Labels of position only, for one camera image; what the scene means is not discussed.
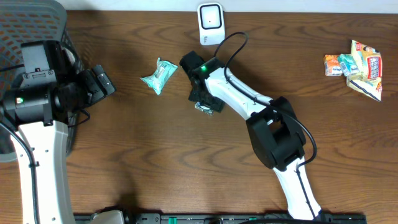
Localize orange small snack packet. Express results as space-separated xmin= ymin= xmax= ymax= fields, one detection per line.
xmin=323 ymin=55 xmax=343 ymax=77

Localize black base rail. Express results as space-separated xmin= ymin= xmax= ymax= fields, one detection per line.
xmin=74 ymin=212 xmax=368 ymax=224

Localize large white snack bag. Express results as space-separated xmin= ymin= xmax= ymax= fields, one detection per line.
xmin=346 ymin=40 xmax=382 ymax=102

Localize white barcode scanner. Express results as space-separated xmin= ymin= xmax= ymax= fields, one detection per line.
xmin=197 ymin=2 xmax=225 ymax=45

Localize grey plastic mesh basket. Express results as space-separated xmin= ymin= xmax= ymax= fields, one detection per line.
xmin=0 ymin=0 xmax=85 ymax=163

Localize small teal tissue pack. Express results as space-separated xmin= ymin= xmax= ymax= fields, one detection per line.
xmin=338 ymin=54 xmax=359 ymax=77

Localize teal snack packet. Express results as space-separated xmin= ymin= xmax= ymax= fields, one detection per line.
xmin=141 ymin=57 xmax=178 ymax=95

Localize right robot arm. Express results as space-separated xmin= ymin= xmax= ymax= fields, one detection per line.
xmin=180 ymin=51 xmax=322 ymax=220

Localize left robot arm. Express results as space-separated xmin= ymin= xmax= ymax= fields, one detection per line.
xmin=1 ymin=40 xmax=116 ymax=223

